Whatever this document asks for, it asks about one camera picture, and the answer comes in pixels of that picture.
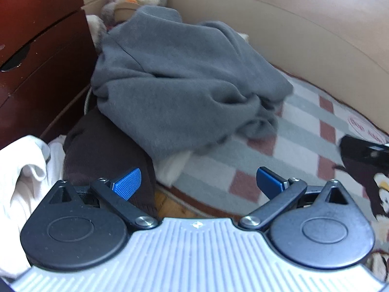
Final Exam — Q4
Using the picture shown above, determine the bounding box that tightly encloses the grey sweatshirt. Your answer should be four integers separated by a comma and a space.
91, 6, 293, 161

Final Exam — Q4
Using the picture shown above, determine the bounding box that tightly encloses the dark cartoon print garment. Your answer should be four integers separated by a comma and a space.
333, 158, 388, 219

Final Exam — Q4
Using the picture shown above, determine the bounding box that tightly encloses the dark red wooden cabinet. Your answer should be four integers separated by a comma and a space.
1, 0, 96, 146

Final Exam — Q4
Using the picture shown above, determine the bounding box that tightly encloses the white garment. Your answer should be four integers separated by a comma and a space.
0, 135, 66, 279

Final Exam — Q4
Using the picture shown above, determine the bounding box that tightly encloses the dark brown garment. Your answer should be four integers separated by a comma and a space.
63, 108, 158, 218

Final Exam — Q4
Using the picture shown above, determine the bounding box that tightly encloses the beige sofa cushion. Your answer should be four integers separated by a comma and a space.
168, 0, 388, 130

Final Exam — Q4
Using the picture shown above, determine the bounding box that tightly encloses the checked red grey blanket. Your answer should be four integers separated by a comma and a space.
45, 32, 389, 283

